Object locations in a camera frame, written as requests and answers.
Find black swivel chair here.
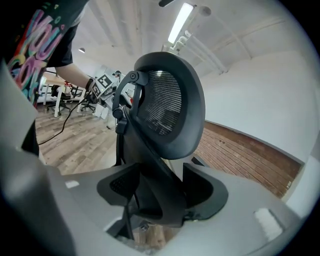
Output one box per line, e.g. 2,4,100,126
46,84,72,114
79,98,98,114

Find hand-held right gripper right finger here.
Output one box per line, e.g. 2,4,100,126
152,162,308,256

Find person in black printed shirt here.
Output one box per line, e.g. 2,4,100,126
0,0,89,107

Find white ceiling pipes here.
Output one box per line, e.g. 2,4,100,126
161,29,229,76

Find black office chair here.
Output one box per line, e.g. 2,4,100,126
111,51,207,241

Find white desks and chairs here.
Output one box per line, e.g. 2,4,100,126
37,71,87,118

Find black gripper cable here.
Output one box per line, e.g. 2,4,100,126
37,92,93,146

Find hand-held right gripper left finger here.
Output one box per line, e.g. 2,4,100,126
0,61,141,256

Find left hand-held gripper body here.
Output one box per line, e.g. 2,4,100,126
86,73,120,106

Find long tube light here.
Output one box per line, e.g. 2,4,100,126
166,1,195,44

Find person's left forearm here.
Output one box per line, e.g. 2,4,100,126
54,62,91,88

